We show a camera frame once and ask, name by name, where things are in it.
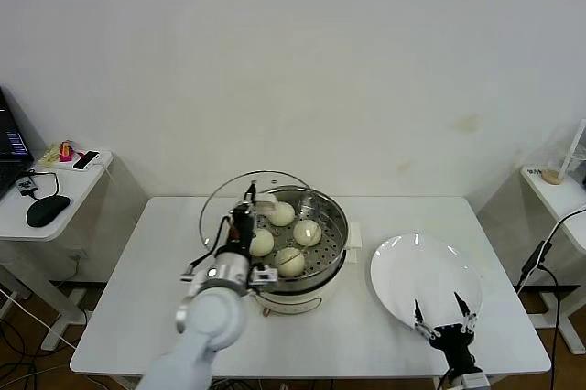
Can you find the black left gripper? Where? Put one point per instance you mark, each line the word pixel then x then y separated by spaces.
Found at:
pixel 242 225

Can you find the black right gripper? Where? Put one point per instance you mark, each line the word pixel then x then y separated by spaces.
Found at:
pixel 453 339

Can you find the round glass pot lid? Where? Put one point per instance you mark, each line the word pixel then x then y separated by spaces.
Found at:
pixel 220 207

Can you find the white steamed baozi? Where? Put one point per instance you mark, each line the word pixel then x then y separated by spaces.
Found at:
pixel 281 214
pixel 307 232
pixel 290 263
pixel 262 243

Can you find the stainless steel steamer pot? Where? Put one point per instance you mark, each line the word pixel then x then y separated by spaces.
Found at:
pixel 332 230

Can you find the white round plate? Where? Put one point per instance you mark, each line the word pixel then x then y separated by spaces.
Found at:
pixel 412 271

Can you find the cream electric cooker base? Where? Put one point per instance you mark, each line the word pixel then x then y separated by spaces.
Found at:
pixel 311 300

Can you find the white side table with diffuser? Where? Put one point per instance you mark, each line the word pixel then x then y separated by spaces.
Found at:
pixel 549 193

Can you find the smartphone in white case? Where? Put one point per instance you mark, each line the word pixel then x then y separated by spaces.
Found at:
pixel 86 159

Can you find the white side table with laptop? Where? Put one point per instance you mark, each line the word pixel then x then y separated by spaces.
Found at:
pixel 82 188

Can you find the glass diffuser with wooden base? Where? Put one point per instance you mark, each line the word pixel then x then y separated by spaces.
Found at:
pixel 553 176

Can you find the pink snack packet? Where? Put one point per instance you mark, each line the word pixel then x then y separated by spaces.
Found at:
pixel 66 152

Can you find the yellow snack packet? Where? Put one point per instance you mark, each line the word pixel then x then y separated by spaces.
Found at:
pixel 49 154

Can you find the black computer mouse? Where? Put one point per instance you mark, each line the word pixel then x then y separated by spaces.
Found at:
pixel 46 210

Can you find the black laptop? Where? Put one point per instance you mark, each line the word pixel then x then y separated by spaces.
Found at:
pixel 9 152

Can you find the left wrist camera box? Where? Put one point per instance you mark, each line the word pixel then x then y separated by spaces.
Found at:
pixel 265 276

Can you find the white wall socket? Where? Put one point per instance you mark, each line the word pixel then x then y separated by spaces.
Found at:
pixel 77 256

